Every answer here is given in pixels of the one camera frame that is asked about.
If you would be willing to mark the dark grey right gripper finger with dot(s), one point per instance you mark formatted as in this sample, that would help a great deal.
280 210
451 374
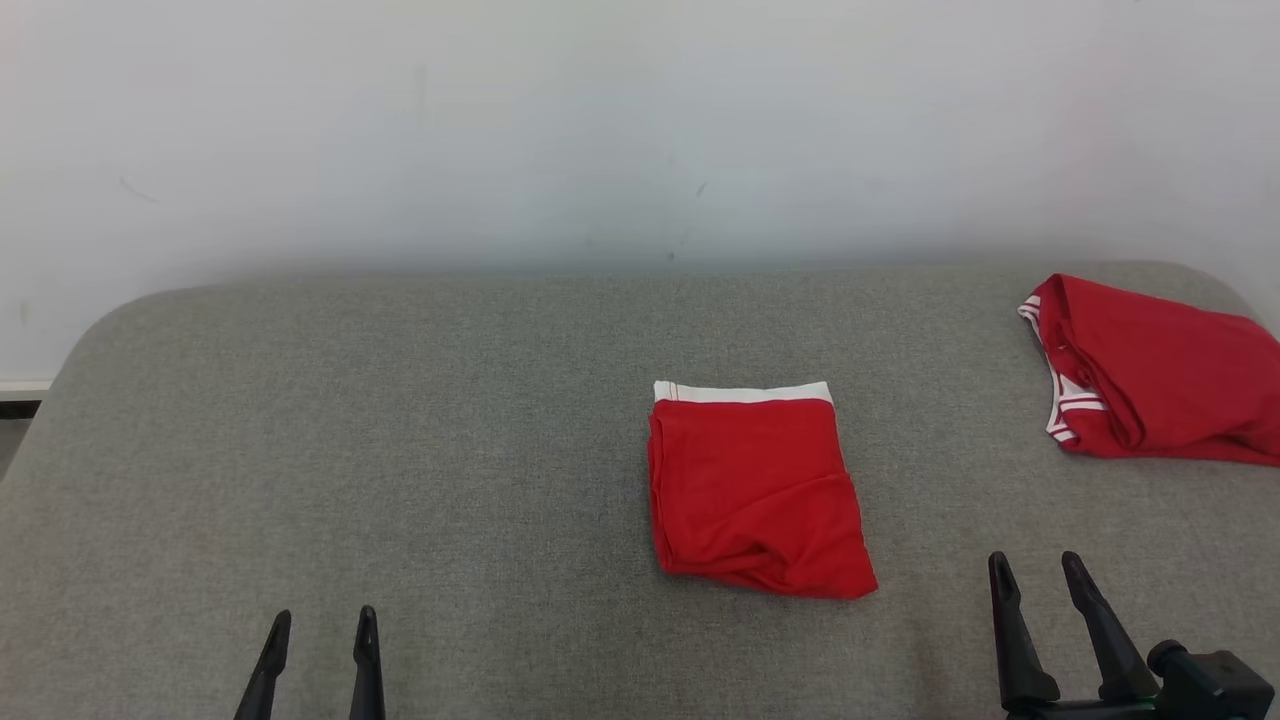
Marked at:
1105 640
1015 640

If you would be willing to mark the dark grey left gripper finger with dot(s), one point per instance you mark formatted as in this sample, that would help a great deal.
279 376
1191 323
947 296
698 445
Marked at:
367 675
268 675

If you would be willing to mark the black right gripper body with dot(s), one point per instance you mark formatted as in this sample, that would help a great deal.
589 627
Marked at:
1080 710

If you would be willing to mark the red basketball jersey with numbers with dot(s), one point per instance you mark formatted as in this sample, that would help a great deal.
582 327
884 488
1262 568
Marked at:
1170 380

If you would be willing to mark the red shorts with white trim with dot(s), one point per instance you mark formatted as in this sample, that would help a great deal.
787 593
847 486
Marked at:
750 490

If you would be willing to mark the grey fabric sofa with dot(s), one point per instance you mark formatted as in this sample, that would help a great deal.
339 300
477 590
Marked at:
400 450

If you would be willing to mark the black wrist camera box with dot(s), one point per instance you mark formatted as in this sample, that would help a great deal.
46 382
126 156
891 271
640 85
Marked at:
1215 685

